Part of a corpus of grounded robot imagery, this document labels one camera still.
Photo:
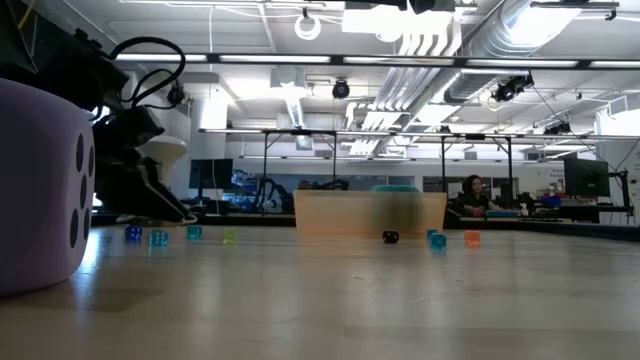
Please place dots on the clear jar white lid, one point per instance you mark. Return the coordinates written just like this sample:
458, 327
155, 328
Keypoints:
170, 149

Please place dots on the seated person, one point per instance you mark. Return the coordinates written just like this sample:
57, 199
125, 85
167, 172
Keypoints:
472, 197

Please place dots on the small teal translucent die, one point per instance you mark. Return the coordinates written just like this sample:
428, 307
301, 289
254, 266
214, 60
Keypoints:
194, 232

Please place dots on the orange translucent plastic bin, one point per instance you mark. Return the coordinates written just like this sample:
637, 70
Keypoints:
340, 215

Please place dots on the small black die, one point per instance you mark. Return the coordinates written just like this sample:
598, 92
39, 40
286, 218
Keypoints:
390, 236

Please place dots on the overhead beam with light strips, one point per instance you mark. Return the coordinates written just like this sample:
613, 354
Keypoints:
336, 59

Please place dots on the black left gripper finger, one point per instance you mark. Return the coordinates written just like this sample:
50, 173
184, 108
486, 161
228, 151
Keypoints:
155, 195
114, 185

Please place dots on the small light blue die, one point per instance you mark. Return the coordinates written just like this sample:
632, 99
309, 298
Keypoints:
158, 237

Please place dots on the small orange translucent die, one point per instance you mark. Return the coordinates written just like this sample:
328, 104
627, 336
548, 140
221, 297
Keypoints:
471, 238

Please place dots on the small yellow-green translucent die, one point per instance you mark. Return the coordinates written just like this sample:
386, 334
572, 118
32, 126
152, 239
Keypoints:
229, 236

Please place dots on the black background station frame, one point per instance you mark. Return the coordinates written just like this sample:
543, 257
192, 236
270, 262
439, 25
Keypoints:
475, 136
300, 132

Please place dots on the black computer monitor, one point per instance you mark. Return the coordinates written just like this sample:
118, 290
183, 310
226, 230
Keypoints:
211, 174
586, 177

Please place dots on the small blue translucent die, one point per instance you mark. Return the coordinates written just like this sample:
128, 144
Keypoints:
431, 231
438, 242

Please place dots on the small dark blue die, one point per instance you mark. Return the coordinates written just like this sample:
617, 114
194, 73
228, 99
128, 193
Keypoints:
133, 232

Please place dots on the large purple foam die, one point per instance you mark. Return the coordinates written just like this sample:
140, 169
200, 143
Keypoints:
40, 190

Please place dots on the black ceiling camera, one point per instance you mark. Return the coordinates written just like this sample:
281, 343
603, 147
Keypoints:
511, 89
175, 94
341, 89

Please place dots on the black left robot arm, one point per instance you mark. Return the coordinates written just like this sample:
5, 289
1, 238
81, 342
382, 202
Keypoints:
50, 50

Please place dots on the silver ventilation duct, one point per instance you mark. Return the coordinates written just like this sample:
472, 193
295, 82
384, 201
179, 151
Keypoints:
500, 30

